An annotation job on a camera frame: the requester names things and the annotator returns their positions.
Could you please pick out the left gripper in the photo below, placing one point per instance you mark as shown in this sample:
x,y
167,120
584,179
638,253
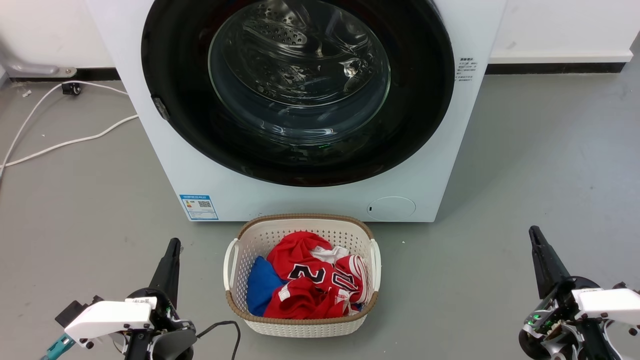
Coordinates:
x,y
110,317

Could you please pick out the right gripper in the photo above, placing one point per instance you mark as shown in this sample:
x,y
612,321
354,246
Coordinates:
x,y
605,305

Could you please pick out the black round glass washer door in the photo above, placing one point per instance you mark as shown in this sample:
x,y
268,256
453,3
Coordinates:
x,y
170,60

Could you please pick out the white front-load washing machine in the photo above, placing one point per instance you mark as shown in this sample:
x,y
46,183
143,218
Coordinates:
x,y
300,200

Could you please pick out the blue energy label sticker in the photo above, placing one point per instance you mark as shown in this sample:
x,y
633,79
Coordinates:
x,y
199,207

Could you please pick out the blue garment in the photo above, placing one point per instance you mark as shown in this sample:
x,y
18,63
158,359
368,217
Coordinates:
x,y
262,285

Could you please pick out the red basketball jersey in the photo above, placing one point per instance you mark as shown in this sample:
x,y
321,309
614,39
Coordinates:
x,y
300,300

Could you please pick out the white perforated laundry basket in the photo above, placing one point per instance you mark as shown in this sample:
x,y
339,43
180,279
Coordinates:
x,y
300,327

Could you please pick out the round white filter cover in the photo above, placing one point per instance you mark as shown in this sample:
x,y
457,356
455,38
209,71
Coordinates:
x,y
391,208

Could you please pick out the small text sticker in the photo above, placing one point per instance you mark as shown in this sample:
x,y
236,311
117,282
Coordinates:
x,y
466,69

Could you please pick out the perforated steel washer drum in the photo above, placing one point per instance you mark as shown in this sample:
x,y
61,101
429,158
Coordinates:
x,y
300,50

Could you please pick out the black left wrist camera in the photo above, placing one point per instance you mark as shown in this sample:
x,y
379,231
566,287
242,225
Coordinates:
x,y
70,313

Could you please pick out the grey metal floor bracket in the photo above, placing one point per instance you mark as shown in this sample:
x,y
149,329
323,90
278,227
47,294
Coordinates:
x,y
45,71

